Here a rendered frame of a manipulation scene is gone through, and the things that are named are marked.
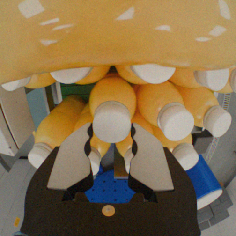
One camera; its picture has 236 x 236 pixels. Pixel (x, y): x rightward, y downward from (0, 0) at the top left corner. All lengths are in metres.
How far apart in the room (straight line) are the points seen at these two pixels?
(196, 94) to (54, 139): 0.23
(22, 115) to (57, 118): 0.09
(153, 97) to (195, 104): 0.07
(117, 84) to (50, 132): 0.13
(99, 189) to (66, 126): 0.22
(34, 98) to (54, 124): 1.39
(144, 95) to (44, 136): 0.16
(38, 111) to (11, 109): 1.39
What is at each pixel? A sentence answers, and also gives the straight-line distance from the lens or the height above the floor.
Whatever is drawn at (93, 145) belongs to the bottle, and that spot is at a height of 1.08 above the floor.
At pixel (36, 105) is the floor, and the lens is 1.62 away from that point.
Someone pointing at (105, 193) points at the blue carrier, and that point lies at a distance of 0.36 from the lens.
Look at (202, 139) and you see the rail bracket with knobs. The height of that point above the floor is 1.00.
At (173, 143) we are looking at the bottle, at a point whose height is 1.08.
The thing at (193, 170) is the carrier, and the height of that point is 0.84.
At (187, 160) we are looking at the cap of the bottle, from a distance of 0.19.
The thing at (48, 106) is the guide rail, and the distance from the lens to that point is 0.30.
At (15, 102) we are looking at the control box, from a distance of 0.27.
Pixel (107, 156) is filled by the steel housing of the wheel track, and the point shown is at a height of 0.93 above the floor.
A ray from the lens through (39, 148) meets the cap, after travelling 0.19.
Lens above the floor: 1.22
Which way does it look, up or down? 61 degrees down
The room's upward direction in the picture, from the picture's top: 179 degrees clockwise
